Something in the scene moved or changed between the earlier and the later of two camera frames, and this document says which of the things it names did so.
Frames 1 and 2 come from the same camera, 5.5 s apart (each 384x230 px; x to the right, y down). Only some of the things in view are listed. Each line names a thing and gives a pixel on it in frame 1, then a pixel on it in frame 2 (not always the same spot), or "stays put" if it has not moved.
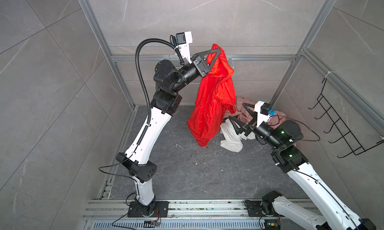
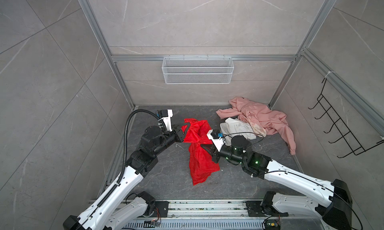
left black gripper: (200, 66) -> (178, 137)
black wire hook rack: (342, 127) stays put
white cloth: (232, 140) stays put
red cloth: (215, 98) -> (202, 164)
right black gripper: (245, 128) -> (214, 152)
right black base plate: (254, 208) stays put
